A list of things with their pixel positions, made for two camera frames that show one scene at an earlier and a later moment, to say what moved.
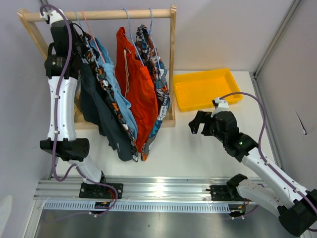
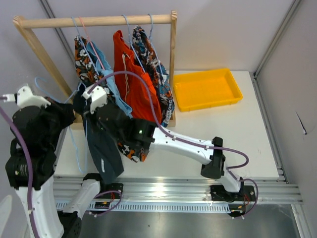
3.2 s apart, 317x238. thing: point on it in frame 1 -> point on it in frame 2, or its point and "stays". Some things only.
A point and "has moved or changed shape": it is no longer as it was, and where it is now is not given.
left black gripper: [83, 46] -> [66, 109]
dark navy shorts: [95, 108] has moved or changed shape
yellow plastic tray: [196, 90] stays
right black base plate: [221, 193] stays
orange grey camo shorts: [112, 103] has moved or changed shape
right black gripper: [201, 117] -> [95, 110]
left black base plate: [95, 191] stays
